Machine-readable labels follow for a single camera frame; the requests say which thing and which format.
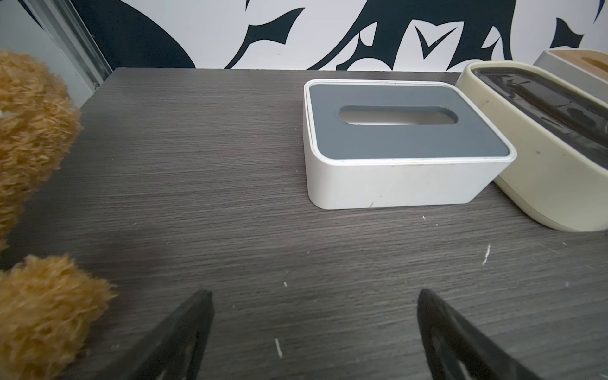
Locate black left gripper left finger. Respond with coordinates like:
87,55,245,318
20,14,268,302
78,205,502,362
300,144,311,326
94,290,215,380

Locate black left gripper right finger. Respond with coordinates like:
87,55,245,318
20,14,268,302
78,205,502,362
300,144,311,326
417,289,539,379

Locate white box bamboo lid rear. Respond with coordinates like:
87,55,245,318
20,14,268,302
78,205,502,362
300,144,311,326
534,49,607,103

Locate cream box dark clear lid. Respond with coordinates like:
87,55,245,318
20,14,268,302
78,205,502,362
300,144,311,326
456,61,607,232

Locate brown plush bunny toy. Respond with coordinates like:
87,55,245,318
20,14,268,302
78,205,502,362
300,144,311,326
0,51,117,380

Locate white box grey lid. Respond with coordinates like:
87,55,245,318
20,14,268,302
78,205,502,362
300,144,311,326
302,79,517,210

